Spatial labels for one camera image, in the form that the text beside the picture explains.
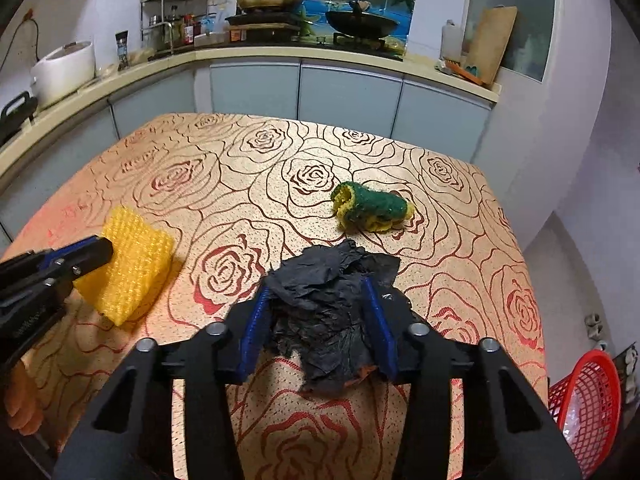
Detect grey base cabinets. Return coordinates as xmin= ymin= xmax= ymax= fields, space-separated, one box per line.
xmin=1 ymin=52 xmax=499 ymax=248

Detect black seasoning bottle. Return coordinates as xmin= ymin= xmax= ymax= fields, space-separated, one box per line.
xmin=115 ymin=30 xmax=129 ymax=70

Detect white plastic jug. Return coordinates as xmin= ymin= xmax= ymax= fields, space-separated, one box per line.
xmin=439 ymin=20 xmax=464 ymax=63

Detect black wok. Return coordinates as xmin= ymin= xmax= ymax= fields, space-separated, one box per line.
xmin=326 ymin=0 xmax=399 ymax=40

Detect green yellow scouring sponge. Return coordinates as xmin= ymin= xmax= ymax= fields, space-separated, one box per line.
xmin=331 ymin=181 xmax=414 ymax=233

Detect black plastic bag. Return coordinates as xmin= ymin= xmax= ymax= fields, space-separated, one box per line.
xmin=265 ymin=240 xmax=400 ymax=396

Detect wooden cutting board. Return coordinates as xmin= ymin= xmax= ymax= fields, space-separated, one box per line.
xmin=465 ymin=6 xmax=518 ymax=88

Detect person's left hand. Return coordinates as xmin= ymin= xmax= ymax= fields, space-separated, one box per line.
xmin=3 ymin=360 xmax=44 ymax=436

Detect rose patterned tablecloth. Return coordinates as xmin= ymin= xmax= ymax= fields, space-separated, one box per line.
xmin=4 ymin=114 xmax=548 ymax=479

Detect yellow bubble wrap sheet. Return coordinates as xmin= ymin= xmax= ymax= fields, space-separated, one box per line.
xmin=74 ymin=206 xmax=175 ymax=326

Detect metal spice rack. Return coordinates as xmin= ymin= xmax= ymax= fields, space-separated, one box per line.
xmin=140 ymin=0 xmax=207 ymax=53

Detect white rice cooker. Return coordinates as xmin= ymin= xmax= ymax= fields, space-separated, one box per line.
xmin=30 ymin=41 xmax=96 ymax=110

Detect red plastic mesh basket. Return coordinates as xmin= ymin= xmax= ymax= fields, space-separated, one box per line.
xmin=549 ymin=350 xmax=622 ymax=479

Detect black kettle handle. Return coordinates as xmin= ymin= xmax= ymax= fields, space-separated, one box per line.
xmin=0 ymin=91 xmax=38 ymax=146

